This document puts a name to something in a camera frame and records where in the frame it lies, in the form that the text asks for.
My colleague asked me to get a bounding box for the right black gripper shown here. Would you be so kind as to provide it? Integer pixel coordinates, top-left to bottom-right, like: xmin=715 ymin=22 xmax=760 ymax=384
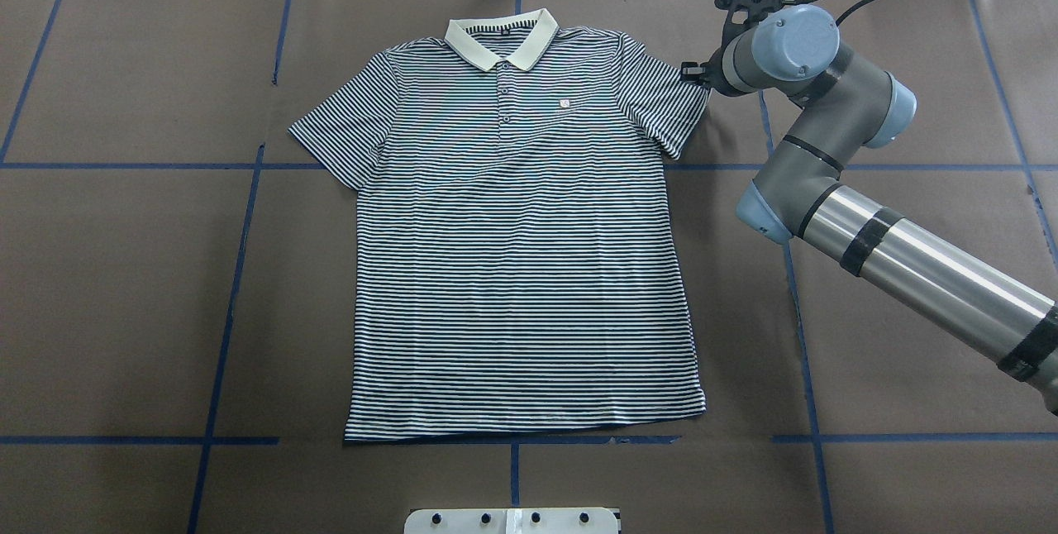
xmin=679 ymin=41 xmax=732 ymax=93

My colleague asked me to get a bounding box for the navy white striped polo shirt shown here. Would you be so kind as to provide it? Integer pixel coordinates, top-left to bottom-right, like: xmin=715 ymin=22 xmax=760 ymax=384
xmin=288 ymin=10 xmax=710 ymax=444

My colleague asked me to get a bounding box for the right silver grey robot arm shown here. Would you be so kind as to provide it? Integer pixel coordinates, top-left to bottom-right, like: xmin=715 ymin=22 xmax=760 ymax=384
xmin=680 ymin=0 xmax=1057 ymax=413

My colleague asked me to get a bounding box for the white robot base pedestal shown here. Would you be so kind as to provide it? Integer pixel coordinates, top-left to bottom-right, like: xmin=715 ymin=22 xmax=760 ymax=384
xmin=403 ymin=507 xmax=622 ymax=533

